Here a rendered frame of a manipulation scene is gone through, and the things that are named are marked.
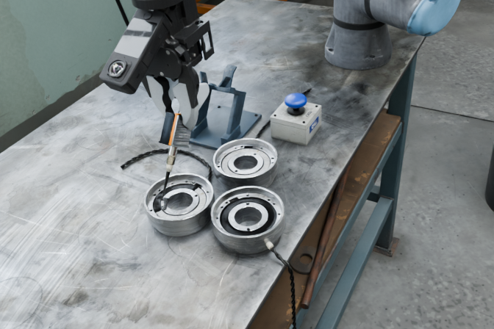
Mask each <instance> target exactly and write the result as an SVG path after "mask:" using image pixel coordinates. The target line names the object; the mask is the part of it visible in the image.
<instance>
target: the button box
mask: <svg viewBox="0 0 494 329"><path fill-rule="evenodd" d="M270 120H271V137H273V138H277V139H280V140H284V141H288V142H293V143H296V144H299V145H304V146H307V144H308V143H309V141H310V140H311V139H312V138H313V136H314V135H315V133H316V132H317V131H318V129H319V128H320V127H321V105H317V104H311V103H307V104H306V105H305V106H303V107H301V108H299V110H298V111H293V108H290V107H288V106H286V105H285V104H284V102H283V103H282V104H281V105H280V106H279V108H278V109H277V110H276V111H275V112H274V113H273V114H272V115H271V116H270Z"/></svg>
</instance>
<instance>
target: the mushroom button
mask: <svg viewBox="0 0 494 329"><path fill-rule="evenodd" d="M284 104H285V105H286V106H288V107H290V108H293V111H298V110H299V108H301V107H303V106H305V105H306V104H307V98H306V96H305V95H303V94H300V93H291V94H289V95H287V96H286V98H285V99H284Z"/></svg>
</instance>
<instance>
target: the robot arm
mask: <svg viewBox="0 0 494 329"><path fill-rule="evenodd" d="M459 3H460V0H334V16H333V25H332V28H331V31H330V33H329V36H328V39H327V41H326V45H325V58H326V60H327V61H328V62H330V63H331V64H333V65H335V66H337V67H339V68H345V69H349V70H369V69H374V68H378V67H381V66H383V65H385V64H387V63H388V62H389V61H390V60H391V58H392V52H393V45H392V42H391V39H390V33H389V30H388V27H387V24H388V25H391V26H394V27H396V28H399V29H403V30H404V31H407V32H408V33H410V34H417V35H421V36H424V37H428V36H432V35H434V34H436V33H438V32H439V31H440V30H441V29H443V28H444V27H445V25H446V24H447V23H448V22H449V21H450V20H451V18H452V16H453V15H454V13H455V12H456V10H457V7H458V6H459ZM132 5H133V6H134V7H136V8H137V11H136V12H135V14H134V16H133V17H132V19H131V21H130V22H129V25H128V26H127V28H126V30H125V32H124V33H123V35H122V37H121V39H120V40H119V42H118V44H117V46H116V47H115V49H114V51H113V52H112V54H111V56H110V58H109V59H108V61H107V63H106V65H105V66H104V68H103V70H102V72H101V73H100V75H99V77H100V80H102V81H103V83H105V84H106V85H107V86H108V87H109V88H110V89H112V90H117V91H119V92H122V93H126V94H129V95H131V94H135V92H136V91H137V89H138V87H139V85H140V83H141V82H142V83H143V86H144V87H145V89H146V92H147V93H148V95H149V97H150V98H152V100H153V102H154V104H155V105H156V107H157V108H158V110H159V111H160V112H161V113H162V115H163V116H164V117H165V114H166V112H171V113H174V111H173V109H172V106H171V105H172V100H173V99H174V97H176V99H177V100H178V102H179V111H180V113H181V115H182V124H183V125H184V126H186V127H187V128H188V129H189V130H193V128H194V127H195V125H196V123H197V120H198V111H199V109H200V108H201V106H202V104H203V103H204V102H205V100H206V98H207V96H208V95H209V92H210V89H209V86H208V84H207V83H200V84H199V77H198V74H197V72H196V70H195V69H194V68H193V67H195V66H196V65H197V64H199V63H200V61H202V59H203V56H202V51H203V54H204V60H207V59H209V58H210V57H211V56H212V55H213V54H214V53H215V51H214V46H213V41H212V33H211V28H210V21H209V20H205V19H200V18H199V16H198V10H197V5H196V0H132ZM200 23H201V25H200V26H198V25H199V24H200ZM207 32H208V35H209V40H210V48H208V49H207V50H206V45H205V42H204V37H203V35H205V34H206V33H207ZM200 40H201V42H200Z"/></svg>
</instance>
